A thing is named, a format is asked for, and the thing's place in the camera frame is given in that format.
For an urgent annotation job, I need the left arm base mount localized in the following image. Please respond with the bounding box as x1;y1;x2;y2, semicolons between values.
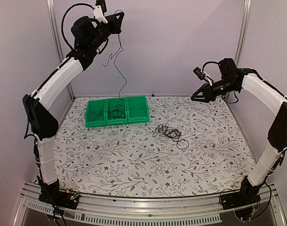
37;176;80;210

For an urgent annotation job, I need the floral patterned table mat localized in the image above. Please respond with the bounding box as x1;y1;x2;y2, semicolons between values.
54;97;255;197

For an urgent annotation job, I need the long black cable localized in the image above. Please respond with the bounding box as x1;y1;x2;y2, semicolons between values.
102;9;129;120

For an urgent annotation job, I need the front aluminium rail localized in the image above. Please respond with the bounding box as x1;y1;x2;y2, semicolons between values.
13;182;287;226

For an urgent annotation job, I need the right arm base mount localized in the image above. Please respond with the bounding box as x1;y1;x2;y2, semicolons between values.
219;177;262;221

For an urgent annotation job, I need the thin dark cable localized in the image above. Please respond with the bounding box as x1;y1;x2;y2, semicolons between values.
88;105;105;123

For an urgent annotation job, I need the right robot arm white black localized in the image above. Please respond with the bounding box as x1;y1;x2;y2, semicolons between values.
191;58;287;187

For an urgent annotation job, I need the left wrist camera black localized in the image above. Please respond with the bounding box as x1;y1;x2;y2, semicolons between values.
96;0;107;13

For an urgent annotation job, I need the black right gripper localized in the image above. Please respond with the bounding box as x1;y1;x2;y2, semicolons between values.
191;78;239;103

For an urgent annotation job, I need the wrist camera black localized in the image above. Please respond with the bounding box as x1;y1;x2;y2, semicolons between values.
96;0;107;13
193;67;206;81

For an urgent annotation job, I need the green three-compartment plastic bin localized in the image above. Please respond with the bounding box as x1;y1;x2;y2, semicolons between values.
85;96;150;128

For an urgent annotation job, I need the left aluminium frame post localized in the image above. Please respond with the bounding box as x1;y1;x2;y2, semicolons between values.
46;0;75;101

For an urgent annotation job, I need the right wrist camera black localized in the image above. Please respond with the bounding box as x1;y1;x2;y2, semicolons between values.
193;67;206;81

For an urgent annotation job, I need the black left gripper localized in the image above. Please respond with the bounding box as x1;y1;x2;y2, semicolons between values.
89;12;124;49

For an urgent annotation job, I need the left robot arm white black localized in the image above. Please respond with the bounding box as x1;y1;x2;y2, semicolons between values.
22;0;125;204

